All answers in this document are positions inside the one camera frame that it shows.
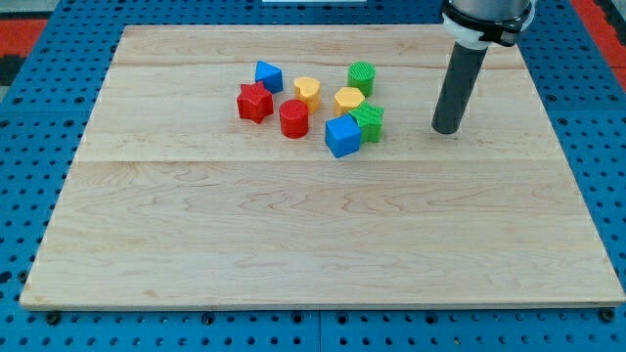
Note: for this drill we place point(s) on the green cylinder block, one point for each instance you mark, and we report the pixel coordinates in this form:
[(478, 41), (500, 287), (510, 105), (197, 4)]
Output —
[(362, 75)]

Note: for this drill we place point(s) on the blue cube block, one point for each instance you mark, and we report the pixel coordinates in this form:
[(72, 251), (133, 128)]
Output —
[(343, 136)]

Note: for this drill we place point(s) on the blue triangle block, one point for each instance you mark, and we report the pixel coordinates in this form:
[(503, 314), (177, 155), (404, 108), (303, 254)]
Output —
[(271, 76)]

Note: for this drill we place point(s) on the yellow hexagon block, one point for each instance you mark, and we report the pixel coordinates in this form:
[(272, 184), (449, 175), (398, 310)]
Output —
[(347, 99)]

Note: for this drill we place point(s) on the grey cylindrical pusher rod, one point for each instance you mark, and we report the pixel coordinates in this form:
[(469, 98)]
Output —
[(461, 74)]

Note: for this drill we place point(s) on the green star block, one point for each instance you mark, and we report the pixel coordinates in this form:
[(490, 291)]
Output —
[(369, 120)]

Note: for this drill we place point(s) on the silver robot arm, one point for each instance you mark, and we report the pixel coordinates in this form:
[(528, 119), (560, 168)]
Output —
[(477, 24)]

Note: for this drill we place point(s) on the yellow heart block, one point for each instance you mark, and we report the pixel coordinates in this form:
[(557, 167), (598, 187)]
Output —
[(308, 90)]

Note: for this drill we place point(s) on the red cylinder block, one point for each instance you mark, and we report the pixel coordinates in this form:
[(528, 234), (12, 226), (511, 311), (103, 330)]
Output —
[(294, 118)]

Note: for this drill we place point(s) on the red star block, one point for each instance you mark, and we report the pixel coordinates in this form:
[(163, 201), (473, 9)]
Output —
[(254, 102)]

